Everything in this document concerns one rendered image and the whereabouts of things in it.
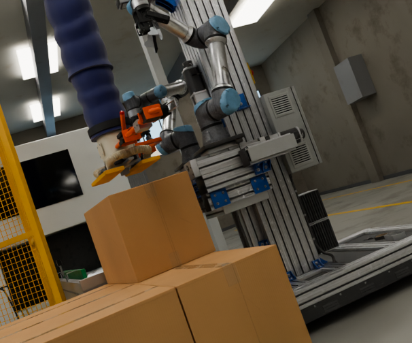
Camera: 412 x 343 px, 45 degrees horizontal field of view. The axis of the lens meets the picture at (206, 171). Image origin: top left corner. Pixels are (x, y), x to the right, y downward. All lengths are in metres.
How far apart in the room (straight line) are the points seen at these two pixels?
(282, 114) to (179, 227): 0.95
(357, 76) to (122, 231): 8.74
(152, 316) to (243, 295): 0.32
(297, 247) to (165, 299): 1.31
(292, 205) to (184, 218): 0.75
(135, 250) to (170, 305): 0.62
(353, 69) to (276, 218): 7.97
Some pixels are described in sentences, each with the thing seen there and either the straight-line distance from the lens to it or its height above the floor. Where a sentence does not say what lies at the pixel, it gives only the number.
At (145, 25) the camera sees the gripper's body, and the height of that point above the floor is 1.62.
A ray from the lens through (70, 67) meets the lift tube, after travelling 2.66.
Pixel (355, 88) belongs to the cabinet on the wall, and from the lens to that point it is 10.59.
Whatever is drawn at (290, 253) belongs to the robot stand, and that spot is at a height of 0.36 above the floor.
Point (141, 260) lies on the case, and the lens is 2.24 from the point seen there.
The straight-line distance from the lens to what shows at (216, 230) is 6.12.
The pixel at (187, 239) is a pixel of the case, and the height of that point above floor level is 0.64.
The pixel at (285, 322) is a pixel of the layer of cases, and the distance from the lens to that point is 1.83.
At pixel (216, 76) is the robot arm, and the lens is 2.56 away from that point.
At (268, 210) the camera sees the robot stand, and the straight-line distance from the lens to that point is 2.78.
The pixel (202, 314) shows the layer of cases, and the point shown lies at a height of 0.43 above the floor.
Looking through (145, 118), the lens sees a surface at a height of 1.17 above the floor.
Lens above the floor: 0.75
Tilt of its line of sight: 4 degrees up
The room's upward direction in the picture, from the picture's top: 20 degrees counter-clockwise
